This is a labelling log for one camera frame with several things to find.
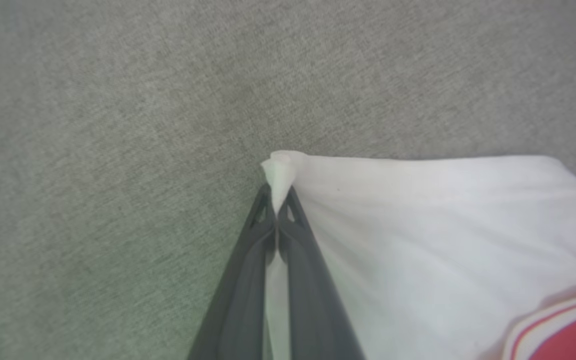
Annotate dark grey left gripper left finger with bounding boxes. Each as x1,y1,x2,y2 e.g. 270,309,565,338
186,182,279,360

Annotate grey fabric sofa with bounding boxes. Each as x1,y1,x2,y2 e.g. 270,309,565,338
0,0,576,360

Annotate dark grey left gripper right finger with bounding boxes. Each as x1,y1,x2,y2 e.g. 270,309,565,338
277,186,366,360

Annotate red and white garment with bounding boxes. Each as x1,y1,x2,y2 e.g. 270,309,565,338
260,150,576,360

